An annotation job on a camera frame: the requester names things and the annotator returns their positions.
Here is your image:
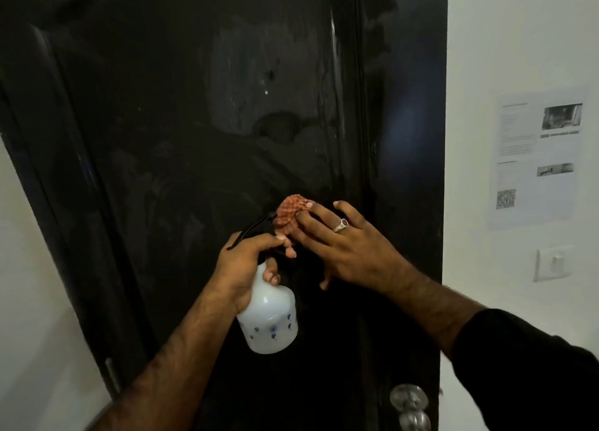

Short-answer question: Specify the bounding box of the person's left hand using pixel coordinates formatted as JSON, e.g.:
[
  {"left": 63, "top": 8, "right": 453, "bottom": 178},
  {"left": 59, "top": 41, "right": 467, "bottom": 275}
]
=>
[{"left": 210, "top": 231, "right": 298, "bottom": 316}]

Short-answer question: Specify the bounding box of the person's right hand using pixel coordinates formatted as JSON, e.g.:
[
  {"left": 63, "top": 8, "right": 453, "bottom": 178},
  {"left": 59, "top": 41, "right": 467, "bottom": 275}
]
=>
[{"left": 285, "top": 200, "right": 418, "bottom": 297}]

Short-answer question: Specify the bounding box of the white spray bottle black trigger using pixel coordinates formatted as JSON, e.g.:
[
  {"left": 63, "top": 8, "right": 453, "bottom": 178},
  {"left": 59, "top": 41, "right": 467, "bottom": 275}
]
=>
[{"left": 226, "top": 211, "right": 300, "bottom": 356}]

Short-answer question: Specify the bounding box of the orange checked cloth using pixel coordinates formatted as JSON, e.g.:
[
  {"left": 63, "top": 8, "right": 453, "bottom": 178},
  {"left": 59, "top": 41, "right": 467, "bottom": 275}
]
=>
[{"left": 273, "top": 194, "right": 313, "bottom": 238}]

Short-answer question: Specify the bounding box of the silver door knob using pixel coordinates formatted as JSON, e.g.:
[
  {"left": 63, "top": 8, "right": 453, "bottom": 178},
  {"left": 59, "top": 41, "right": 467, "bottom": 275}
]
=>
[{"left": 389, "top": 384, "right": 431, "bottom": 431}]

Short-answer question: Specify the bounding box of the black wooden door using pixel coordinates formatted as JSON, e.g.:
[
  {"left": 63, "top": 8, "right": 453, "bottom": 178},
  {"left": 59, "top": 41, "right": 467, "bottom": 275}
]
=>
[{"left": 0, "top": 0, "right": 449, "bottom": 431}]

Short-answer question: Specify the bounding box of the person's left forearm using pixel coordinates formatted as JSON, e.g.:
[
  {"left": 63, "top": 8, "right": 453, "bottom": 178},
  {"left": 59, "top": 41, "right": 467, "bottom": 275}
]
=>
[{"left": 89, "top": 290, "right": 240, "bottom": 431}]

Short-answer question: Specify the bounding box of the black right sleeve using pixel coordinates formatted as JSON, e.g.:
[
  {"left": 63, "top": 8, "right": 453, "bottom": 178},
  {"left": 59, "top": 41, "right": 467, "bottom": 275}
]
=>
[{"left": 451, "top": 309, "right": 599, "bottom": 431}]

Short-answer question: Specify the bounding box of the white single wall switch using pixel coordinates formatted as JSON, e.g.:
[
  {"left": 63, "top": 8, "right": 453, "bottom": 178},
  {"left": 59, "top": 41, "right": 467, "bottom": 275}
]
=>
[{"left": 533, "top": 245, "right": 574, "bottom": 283}]

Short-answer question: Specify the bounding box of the printed wall notice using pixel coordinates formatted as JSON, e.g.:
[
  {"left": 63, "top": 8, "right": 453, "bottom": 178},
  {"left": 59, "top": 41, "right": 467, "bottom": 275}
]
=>
[{"left": 489, "top": 87, "right": 588, "bottom": 230}]

